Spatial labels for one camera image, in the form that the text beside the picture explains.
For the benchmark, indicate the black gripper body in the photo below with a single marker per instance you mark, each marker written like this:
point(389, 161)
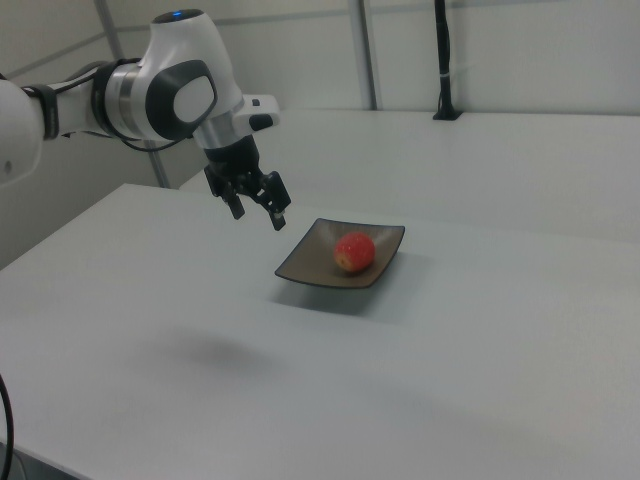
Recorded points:
point(235, 159)

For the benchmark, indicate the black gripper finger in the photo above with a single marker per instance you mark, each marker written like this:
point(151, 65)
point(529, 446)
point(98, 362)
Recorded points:
point(276, 195)
point(235, 202)

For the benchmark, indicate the red apple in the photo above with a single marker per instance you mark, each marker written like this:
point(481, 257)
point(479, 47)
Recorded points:
point(354, 252)

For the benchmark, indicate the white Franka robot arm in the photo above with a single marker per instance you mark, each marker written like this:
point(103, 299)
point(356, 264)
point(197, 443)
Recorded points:
point(185, 80)

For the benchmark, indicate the square brown ceramic plate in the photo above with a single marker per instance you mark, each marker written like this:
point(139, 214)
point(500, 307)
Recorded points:
point(310, 262)

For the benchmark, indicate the black pole with base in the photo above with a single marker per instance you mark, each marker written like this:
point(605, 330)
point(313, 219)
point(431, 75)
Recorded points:
point(444, 60)

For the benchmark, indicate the grey aluminium frame post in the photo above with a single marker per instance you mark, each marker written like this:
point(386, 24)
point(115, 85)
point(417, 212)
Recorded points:
point(161, 167)
point(365, 55)

